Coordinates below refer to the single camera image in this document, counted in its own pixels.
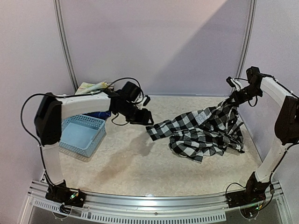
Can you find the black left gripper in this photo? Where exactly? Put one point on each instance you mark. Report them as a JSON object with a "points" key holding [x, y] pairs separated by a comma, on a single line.
{"points": [[141, 121]]}

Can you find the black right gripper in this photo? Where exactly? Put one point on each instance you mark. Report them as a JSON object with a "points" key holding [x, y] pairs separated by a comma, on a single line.
{"points": [[237, 99]]}

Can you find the black white checkered shirt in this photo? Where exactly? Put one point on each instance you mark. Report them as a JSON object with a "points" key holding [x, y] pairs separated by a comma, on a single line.
{"points": [[201, 133]]}

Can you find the floral pastel cloth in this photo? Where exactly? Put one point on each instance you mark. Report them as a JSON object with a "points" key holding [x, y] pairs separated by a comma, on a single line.
{"points": [[86, 88]]}

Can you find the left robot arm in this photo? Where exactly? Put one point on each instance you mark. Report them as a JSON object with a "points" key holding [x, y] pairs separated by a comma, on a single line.
{"points": [[128, 101]]}

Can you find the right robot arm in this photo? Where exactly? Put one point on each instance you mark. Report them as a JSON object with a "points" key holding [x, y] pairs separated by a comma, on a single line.
{"points": [[286, 128]]}

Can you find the blue patterned garment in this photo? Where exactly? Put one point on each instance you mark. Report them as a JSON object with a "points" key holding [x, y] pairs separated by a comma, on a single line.
{"points": [[100, 115]]}

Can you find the light blue plastic basket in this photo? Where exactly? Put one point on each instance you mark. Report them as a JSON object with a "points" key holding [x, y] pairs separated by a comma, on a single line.
{"points": [[82, 134]]}

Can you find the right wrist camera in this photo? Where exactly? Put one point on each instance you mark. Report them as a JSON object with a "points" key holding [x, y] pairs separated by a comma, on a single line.
{"points": [[233, 83]]}

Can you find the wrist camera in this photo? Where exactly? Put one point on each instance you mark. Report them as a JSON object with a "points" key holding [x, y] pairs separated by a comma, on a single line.
{"points": [[233, 83], [145, 100]]}

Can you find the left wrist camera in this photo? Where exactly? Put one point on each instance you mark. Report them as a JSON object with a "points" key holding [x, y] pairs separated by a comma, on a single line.
{"points": [[145, 100]]}

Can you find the right aluminium frame post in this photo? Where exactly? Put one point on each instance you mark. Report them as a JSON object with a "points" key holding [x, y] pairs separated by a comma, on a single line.
{"points": [[247, 36]]}

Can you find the aluminium frame post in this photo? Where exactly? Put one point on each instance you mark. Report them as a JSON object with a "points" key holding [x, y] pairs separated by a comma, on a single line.
{"points": [[247, 36], [64, 43]]}

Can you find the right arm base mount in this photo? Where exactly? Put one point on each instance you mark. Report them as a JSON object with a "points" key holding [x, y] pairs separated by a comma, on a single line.
{"points": [[254, 191]]}

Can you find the aluminium front rail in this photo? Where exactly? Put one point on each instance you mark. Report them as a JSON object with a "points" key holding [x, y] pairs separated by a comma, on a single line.
{"points": [[115, 209]]}

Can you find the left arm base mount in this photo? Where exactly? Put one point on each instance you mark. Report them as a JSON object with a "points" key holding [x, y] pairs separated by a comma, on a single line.
{"points": [[67, 196]]}

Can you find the left aluminium frame post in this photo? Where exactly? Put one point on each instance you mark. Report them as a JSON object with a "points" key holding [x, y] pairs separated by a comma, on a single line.
{"points": [[64, 43]]}

